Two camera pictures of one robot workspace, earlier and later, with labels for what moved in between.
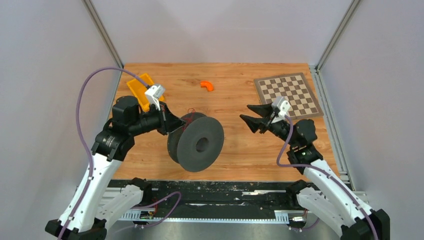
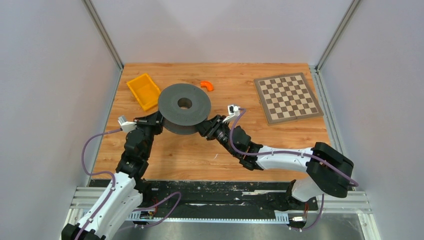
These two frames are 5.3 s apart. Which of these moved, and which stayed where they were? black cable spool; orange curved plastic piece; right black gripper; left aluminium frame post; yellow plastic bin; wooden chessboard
Moved: right black gripper; black cable spool
Stayed: orange curved plastic piece; left aluminium frame post; wooden chessboard; yellow plastic bin
